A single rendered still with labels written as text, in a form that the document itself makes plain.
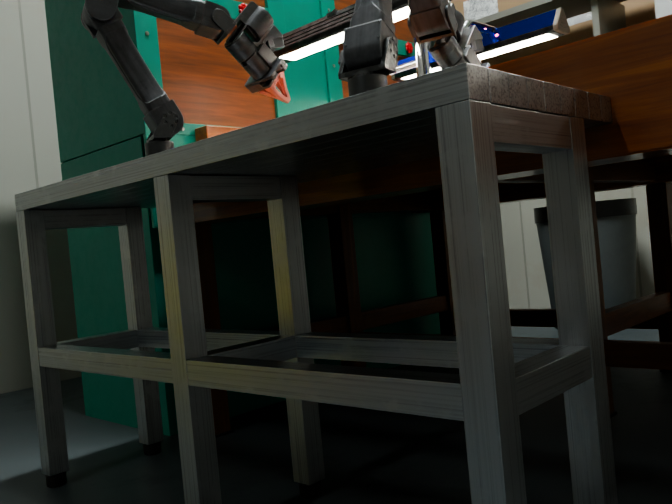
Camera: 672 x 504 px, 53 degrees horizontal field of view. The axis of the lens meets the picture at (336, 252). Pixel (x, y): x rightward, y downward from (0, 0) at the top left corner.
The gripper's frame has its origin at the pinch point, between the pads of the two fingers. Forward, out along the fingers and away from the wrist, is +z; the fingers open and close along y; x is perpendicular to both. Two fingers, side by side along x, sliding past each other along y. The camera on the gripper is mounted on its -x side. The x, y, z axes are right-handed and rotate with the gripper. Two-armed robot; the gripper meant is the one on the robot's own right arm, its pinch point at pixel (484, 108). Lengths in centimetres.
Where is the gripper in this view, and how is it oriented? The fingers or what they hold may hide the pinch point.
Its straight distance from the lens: 156.7
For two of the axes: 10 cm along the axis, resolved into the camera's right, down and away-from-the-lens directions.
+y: -7.1, 0.6, 7.0
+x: -3.8, 8.1, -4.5
